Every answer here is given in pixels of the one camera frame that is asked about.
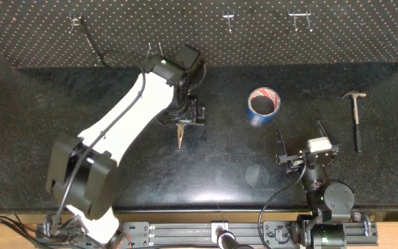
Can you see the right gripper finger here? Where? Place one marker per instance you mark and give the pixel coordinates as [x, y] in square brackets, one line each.
[281, 147]
[323, 130]

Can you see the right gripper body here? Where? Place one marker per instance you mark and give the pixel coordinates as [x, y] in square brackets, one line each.
[323, 157]

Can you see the roll of blue tape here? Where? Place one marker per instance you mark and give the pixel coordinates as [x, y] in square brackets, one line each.
[254, 117]

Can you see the black and white pliers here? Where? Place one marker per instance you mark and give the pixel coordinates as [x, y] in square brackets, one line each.
[180, 136]

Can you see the wrench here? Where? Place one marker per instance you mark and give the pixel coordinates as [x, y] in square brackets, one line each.
[89, 39]

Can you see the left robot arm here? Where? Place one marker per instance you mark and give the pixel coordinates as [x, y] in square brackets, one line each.
[133, 114]

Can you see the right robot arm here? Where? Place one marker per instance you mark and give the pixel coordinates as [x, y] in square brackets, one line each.
[339, 200]

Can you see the black pegboard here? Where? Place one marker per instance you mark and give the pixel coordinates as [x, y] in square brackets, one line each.
[29, 34]

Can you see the hammer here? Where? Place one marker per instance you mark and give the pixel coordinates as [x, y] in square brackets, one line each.
[357, 117]

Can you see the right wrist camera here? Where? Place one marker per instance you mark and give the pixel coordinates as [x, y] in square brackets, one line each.
[319, 144]

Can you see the mounting rail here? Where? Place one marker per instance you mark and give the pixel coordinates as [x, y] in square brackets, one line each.
[185, 233]

